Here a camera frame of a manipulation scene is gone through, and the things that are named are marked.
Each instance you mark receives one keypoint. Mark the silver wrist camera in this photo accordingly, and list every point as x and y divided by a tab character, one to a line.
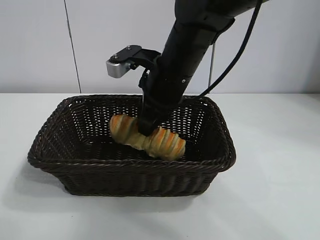
117	68

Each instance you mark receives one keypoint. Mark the dark brown wicker basket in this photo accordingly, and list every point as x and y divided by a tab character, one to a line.
125	180

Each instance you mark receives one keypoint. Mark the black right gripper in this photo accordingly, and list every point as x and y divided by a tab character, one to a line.
167	90

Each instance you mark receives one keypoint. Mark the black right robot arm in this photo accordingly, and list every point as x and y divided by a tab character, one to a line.
195	25

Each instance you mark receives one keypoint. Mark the long striped bread loaf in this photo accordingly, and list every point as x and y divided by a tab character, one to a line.
165	145

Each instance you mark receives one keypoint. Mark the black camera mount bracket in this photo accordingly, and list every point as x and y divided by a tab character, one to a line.
140	53

